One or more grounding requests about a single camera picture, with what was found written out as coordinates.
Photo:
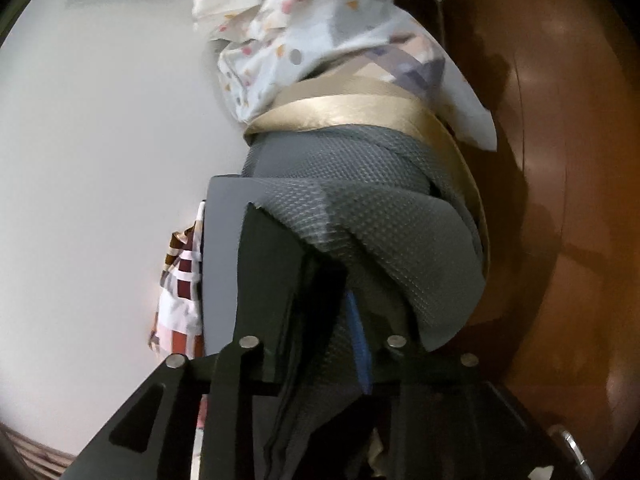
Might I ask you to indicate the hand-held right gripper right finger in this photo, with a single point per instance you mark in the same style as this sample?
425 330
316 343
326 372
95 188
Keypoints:
361 355

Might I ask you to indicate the white dotted printed blanket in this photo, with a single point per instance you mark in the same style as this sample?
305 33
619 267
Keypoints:
325 10

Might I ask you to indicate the checked pillow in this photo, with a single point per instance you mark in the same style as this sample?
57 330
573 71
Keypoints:
180 300

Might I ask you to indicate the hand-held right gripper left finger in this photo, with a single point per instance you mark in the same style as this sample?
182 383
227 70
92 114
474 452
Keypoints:
232 367

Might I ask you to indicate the grey textured bed sheet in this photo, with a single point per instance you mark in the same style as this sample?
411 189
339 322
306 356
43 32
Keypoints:
400 240

